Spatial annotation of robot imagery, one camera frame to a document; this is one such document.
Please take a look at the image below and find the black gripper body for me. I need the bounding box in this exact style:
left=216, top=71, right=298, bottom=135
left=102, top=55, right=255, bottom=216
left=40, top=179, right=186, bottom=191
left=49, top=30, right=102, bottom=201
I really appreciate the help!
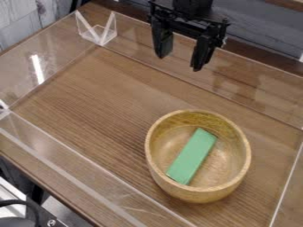
left=148, top=0, right=231, bottom=47

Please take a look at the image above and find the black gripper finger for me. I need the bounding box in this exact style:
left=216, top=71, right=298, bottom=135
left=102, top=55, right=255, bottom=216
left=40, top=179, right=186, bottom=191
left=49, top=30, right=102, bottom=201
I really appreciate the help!
left=151, top=18, right=172, bottom=59
left=191, top=35, right=215, bottom=72

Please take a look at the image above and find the green rectangular block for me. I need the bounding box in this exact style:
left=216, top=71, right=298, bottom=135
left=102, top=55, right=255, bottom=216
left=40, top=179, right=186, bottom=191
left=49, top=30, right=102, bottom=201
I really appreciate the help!
left=166, top=128, right=218, bottom=185

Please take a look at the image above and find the brown wooden bowl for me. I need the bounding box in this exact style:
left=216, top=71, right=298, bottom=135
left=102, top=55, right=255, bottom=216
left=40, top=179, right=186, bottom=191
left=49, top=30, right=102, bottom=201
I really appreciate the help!
left=144, top=109, right=252, bottom=204

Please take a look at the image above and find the clear acrylic corner bracket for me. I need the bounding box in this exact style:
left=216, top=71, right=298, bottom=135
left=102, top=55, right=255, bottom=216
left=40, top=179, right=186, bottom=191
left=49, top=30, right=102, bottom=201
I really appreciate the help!
left=75, top=11, right=118, bottom=46

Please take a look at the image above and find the clear acrylic tray wall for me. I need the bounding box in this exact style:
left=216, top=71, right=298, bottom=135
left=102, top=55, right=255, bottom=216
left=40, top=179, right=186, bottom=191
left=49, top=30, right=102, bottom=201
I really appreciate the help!
left=0, top=100, right=198, bottom=227

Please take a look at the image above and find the black cable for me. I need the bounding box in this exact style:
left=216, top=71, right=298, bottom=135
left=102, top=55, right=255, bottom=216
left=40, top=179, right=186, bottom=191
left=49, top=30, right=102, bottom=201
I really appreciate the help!
left=0, top=199, right=43, bottom=227

